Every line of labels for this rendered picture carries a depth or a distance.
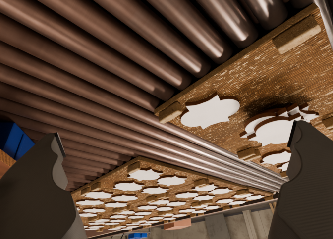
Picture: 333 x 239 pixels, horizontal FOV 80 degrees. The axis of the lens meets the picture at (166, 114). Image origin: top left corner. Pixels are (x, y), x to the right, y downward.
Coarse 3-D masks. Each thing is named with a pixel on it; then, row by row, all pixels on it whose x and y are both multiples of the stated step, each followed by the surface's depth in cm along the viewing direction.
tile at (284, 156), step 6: (282, 150) 73; (288, 150) 75; (264, 156) 76; (270, 156) 75; (276, 156) 76; (282, 156) 76; (288, 156) 77; (264, 162) 80; (270, 162) 81; (276, 162) 81
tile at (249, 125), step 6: (258, 114) 43; (264, 114) 43; (270, 114) 43; (276, 114) 43; (282, 114) 42; (288, 114) 44; (252, 120) 44; (258, 120) 43; (246, 126) 45; (252, 126) 45; (246, 132) 48; (252, 132) 48
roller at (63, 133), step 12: (0, 120) 47; (12, 120) 48; (24, 120) 49; (48, 132) 53; (60, 132) 54; (72, 132) 56; (96, 144) 61; (108, 144) 63; (144, 156) 72; (156, 156) 76; (192, 168) 89; (228, 180) 108; (276, 192) 150
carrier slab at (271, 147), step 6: (318, 126) 60; (324, 126) 61; (324, 132) 64; (330, 132) 65; (330, 138) 69; (270, 144) 69; (276, 144) 69; (282, 144) 70; (264, 150) 73; (270, 150) 73; (276, 150) 74; (258, 162) 83; (270, 168) 91; (276, 168) 92
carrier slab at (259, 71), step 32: (320, 32) 33; (224, 64) 38; (256, 64) 37; (288, 64) 38; (320, 64) 39; (192, 96) 43; (256, 96) 45; (288, 96) 46; (320, 96) 48; (192, 128) 55; (224, 128) 56
